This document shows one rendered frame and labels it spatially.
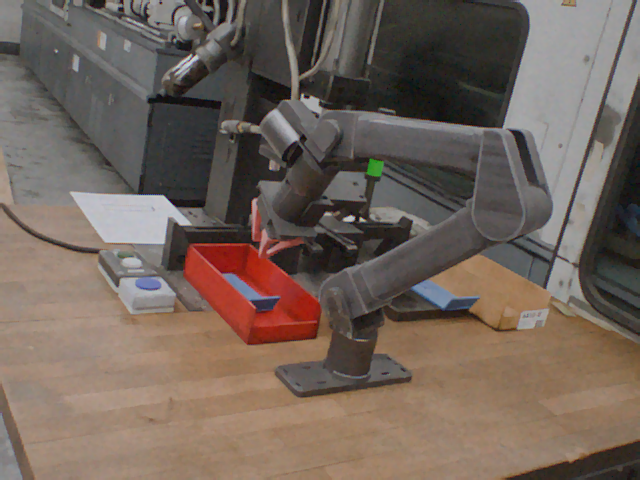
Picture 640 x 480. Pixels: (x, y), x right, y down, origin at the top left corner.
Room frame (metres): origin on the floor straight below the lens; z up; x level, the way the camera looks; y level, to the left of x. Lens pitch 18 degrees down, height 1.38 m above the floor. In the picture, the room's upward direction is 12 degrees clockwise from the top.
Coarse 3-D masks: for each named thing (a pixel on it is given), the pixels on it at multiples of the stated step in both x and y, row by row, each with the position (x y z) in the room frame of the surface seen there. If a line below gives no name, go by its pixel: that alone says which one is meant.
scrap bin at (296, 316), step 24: (192, 264) 1.13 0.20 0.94; (216, 264) 1.19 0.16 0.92; (240, 264) 1.22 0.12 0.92; (264, 264) 1.17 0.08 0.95; (216, 288) 1.06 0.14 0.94; (264, 288) 1.16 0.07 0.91; (288, 288) 1.10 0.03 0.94; (240, 312) 0.98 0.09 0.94; (264, 312) 1.07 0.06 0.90; (288, 312) 1.09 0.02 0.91; (312, 312) 1.04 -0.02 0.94; (240, 336) 0.97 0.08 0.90; (264, 336) 0.97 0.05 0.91; (288, 336) 0.99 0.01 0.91; (312, 336) 1.02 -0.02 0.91
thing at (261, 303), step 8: (232, 280) 1.17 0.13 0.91; (240, 288) 1.14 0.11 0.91; (248, 288) 1.15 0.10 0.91; (248, 296) 1.11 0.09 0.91; (256, 296) 1.12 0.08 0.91; (272, 296) 1.07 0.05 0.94; (280, 296) 1.08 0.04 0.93; (256, 304) 1.06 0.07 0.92; (264, 304) 1.07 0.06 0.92; (272, 304) 1.08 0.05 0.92
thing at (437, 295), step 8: (416, 288) 1.28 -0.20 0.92; (432, 288) 1.30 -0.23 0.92; (440, 288) 1.31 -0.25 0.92; (424, 296) 1.25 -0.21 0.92; (432, 296) 1.25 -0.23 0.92; (440, 296) 1.26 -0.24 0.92; (448, 296) 1.27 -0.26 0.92; (456, 296) 1.28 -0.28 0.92; (472, 296) 1.23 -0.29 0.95; (440, 304) 1.22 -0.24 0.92; (448, 304) 1.20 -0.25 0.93; (456, 304) 1.21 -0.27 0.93; (464, 304) 1.23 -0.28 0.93; (472, 304) 1.24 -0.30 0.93
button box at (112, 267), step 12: (0, 204) 1.32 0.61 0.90; (12, 216) 1.25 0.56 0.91; (24, 228) 1.21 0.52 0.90; (48, 240) 1.18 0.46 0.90; (96, 252) 1.17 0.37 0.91; (108, 252) 1.12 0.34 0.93; (108, 264) 1.08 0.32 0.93; (120, 264) 1.08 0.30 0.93; (144, 264) 1.10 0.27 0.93; (108, 276) 1.08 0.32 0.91; (120, 276) 1.04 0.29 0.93; (132, 276) 1.05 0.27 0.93; (144, 276) 1.06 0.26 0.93; (156, 276) 1.07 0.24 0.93
